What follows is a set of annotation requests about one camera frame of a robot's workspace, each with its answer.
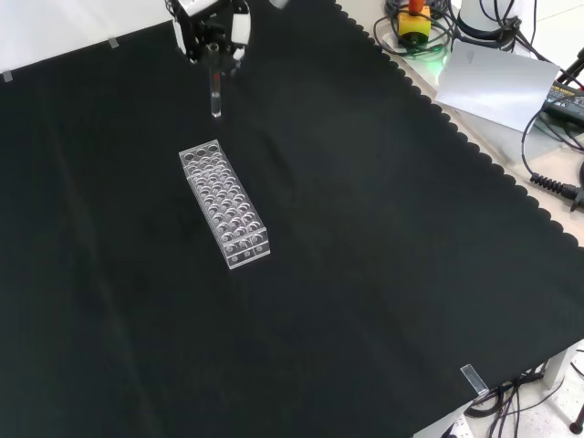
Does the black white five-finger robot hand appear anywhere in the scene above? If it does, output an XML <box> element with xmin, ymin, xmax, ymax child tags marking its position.
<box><xmin>165</xmin><ymin>0</ymin><xmax>253</xmax><ymax>79</ymax></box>

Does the black ribbed plug cable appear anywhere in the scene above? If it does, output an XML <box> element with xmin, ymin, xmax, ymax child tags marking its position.
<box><xmin>520</xmin><ymin>108</ymin><xmax>584</xmax><ymax>212</ymax></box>

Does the clear glass test tube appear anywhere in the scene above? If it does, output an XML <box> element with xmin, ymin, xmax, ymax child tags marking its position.
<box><xmin>207</xmin><ymin>41</ymin><xmax>224</xmax><ymax>120</ymax></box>

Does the black tripod leg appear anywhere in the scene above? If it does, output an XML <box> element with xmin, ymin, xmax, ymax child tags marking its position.
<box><xmin>557</xmin><ymin>48</ymin><xmax>584</xmax><ymax>89</ymax></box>

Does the black power adapter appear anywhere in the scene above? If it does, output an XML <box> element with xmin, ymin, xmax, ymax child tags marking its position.
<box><xmin>541</xmin><ymin>83</ymin><xmax>584</xmax><ymax>121</ymax></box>

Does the clear tape strip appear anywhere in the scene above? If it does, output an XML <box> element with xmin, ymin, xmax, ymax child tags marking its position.
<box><xmin>459</xmin><ymin>363</ymin><xmax>490</xmax><ymax>399</ymax></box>

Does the pale board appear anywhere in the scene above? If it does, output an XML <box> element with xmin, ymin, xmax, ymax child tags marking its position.
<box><xmin>433</xmin><ymin>37</ymin><xmax>561</xmax><ymax>134</ymax></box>

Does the clear plastic test tube rack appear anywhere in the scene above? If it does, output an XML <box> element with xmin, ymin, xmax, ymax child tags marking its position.
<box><xmin>178</xmin><ymin>140</ymin><xmax>273</xmax><ymax>272</ymax></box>

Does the white bench leg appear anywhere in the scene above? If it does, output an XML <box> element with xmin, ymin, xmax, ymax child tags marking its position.
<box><xmin>543</xmin><ymin>339</ymin><xmax>584</xmax><ymax>391</ymax></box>

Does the black cable bundle under bench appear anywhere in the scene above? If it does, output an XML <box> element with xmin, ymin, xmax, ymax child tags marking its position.
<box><xmin>464</xmin><ymin>370</ymin><xmax>551</xmax><ymax>438</ymax></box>

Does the yellow stop button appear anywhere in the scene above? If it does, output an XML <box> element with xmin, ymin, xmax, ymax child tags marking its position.
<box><xmin>397</xmin><ymin>0</ymin><xmax>432</xmax><ymax>48</ymax></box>

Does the black bench cloth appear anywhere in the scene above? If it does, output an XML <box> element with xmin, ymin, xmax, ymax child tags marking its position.
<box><xmin>0</xmin><ymin>0</ymin><xmax>584</xmax><ymax>438</ymax></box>

